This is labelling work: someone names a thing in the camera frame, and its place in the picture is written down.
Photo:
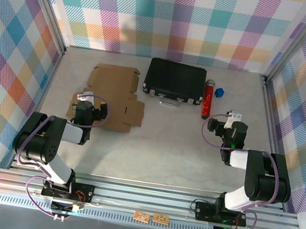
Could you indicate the small blue cube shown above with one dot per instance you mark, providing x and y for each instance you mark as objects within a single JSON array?
[{"x": 219, "y": 92}]

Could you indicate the small orange circuit board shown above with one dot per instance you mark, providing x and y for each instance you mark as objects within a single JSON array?
[
  {"x": 160, "y": 218},
  {"x": 141, "y": 216}
]

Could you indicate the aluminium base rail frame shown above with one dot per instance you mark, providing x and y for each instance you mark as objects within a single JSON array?
[{"x": 142, "y": 198}]

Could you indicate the black briefcase with metal latches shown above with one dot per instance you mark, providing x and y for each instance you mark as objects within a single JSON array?
[{"x": 174, "y": 77}]

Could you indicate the red glitter microphone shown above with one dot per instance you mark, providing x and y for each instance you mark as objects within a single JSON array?
[{"x": 206, "y": 103}]

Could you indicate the aluminium side rail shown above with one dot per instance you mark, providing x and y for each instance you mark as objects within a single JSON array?
[{"x": 273, "y": 134}]

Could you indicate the aluminium corner post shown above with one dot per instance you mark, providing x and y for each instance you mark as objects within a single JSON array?
[
  {"x": 296, "y": 41},
  {"x": 49, "y": 12}
]

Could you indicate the brown cardboard paper box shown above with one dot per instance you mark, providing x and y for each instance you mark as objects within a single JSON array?
[{"x": 117, "y": 82}]

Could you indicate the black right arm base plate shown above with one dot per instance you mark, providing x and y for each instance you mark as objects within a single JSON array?
[{"x": 204, "y": 211}]

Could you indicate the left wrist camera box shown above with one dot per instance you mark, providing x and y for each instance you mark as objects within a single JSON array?
[{"x": 85, "y": 96}]

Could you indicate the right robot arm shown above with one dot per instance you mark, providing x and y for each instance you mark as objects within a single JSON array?
[{"x": 263, "y": 174}]

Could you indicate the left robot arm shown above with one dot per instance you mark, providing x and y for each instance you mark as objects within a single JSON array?
[{"x": 48, "y": 144}]

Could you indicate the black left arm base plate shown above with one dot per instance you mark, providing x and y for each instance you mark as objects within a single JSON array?
[{"x": 84, "y": 192}]

